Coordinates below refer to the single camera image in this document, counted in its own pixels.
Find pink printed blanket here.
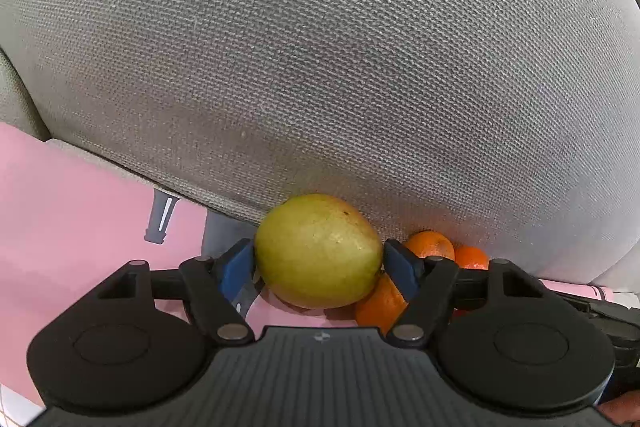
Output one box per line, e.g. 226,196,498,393
0,122,618,427

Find orange tangerine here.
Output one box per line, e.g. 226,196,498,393
355,273,409,330
404,231,456,263
452,245,490,271

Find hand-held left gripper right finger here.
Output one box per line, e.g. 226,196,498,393
384,241,546,346

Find beige sofa armrest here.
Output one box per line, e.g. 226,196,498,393
0,48,52,142

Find person's right hand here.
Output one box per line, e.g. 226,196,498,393
597,389,640,427

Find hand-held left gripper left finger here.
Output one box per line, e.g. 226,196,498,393
92,238,257,344

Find grey woven sofa cushion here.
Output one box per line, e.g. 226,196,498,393
0,0,640,294

